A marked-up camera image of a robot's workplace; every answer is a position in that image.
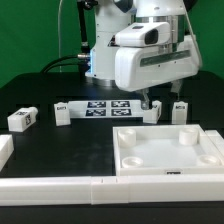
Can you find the white front fence rail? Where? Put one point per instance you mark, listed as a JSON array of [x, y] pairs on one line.
[[111, 190]]

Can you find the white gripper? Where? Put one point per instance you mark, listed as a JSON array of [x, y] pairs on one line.
[[140, 68]]

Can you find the white tag base sheet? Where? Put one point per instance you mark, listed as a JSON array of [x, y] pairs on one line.
[[105, 109]]

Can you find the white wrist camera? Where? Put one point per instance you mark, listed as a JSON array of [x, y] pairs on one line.
[[143, 34]]

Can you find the white square tabletop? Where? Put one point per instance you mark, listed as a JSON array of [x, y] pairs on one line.
[[165, 150]]

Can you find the white left fence block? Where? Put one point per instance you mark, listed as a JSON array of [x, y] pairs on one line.
[[6, 149]]

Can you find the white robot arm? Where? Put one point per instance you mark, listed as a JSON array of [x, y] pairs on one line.
[[112, 16]]

